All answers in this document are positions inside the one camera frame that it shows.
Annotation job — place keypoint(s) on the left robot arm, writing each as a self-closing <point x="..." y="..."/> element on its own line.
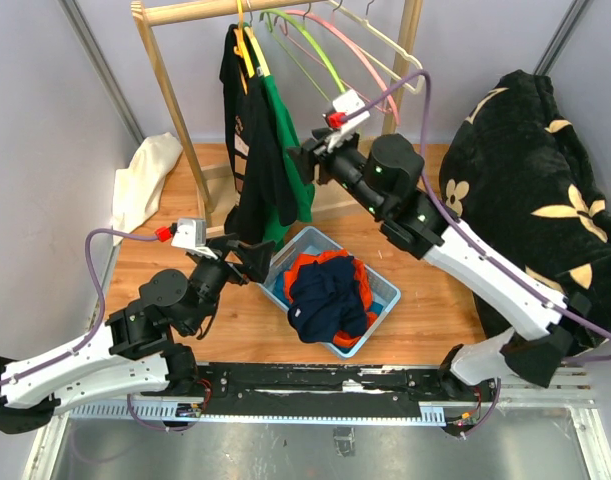
<point x="132" y="350"/>

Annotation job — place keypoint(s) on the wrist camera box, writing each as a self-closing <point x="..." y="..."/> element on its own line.
<point x="187" y="232"/>
<point x="348" y="113"/>

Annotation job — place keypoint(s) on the pale yellow hanger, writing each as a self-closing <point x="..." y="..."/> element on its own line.
<point x="256" y="47"/>

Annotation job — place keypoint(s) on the pink plastic hanger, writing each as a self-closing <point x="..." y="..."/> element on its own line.
<point x="355" y="55"/>

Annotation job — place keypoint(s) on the navy blue t shirt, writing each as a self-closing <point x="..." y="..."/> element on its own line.
<point x="330" y="300"/>

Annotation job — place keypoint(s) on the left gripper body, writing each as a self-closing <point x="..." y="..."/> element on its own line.
<point x="220" y="271"/>

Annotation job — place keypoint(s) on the black printed t shirt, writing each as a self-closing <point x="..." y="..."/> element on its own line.
<point x="265" y="204"/>

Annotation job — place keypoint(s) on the green t shirt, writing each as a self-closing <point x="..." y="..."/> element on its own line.
<point x="287" y="138"/>

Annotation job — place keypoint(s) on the wooden clothes rack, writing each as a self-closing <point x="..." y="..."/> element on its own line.
<point x="146" y="18"/>

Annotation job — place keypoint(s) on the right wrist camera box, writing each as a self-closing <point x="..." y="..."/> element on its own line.
<point x="348" y="113"/>

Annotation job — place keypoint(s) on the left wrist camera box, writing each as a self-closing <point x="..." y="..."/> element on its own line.
<point x="187" y="232"/>

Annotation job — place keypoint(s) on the aluminium rail frame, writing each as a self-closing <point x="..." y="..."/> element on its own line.
<point x="525" y="432"/>

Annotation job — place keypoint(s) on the lime green hanger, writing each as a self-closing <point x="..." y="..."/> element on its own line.
<point x="277" y="23"/>

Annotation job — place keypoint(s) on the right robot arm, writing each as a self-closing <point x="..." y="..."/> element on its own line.
<point x="385" y="183"/>

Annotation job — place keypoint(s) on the cream white cloth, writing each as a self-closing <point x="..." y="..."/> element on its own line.
<point x="138" y="187"/>

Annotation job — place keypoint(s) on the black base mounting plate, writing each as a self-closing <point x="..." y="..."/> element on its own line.
<point x="326" y="392"/>

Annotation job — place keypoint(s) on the black floral blanket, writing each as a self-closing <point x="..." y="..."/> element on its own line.
<point x="517" y="173"/>

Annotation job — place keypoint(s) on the orange t shirt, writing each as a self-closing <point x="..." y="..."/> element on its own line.
<point x="365" y="285"/>

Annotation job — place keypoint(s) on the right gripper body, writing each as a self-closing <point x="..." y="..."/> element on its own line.
<point x="344" y="163"/>

